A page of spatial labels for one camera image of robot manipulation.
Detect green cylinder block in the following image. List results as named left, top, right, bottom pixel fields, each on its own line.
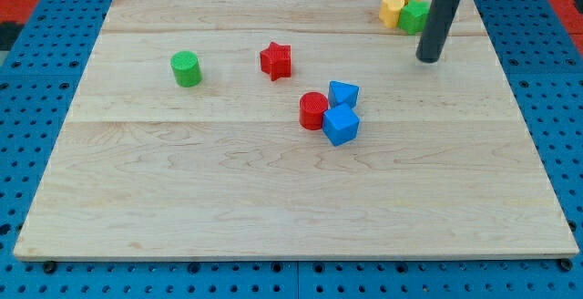
left=170, top=51, right=202, bottom=88

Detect red star block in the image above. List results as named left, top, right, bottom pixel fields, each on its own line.
left=260, top=42, right=292, bottom=81

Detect blue cube block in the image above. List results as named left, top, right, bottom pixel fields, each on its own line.
left=322, top=104, right=360, bottom=146

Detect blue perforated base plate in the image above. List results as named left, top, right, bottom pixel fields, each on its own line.
left=1, top=0, right=582, bottom=298

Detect blue triangle block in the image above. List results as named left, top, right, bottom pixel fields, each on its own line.
left=328, top=80, right=360, bottom=108

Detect green star block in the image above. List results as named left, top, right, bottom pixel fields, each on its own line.
left=398, top=0, right=430, bottom=35

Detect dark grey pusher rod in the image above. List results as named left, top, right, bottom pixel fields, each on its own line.
left=416, top=0, right=460, bottom=63

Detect red cylinder block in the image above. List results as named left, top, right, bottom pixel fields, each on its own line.
left=299, top=92, right=329, bottom=130

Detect yellow heart block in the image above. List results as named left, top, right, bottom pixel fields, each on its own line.
left=379, top=0, right=405, bottom=28

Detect light wooden board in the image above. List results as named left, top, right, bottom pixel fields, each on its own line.
left=14, top=0, right=578, bottom=262

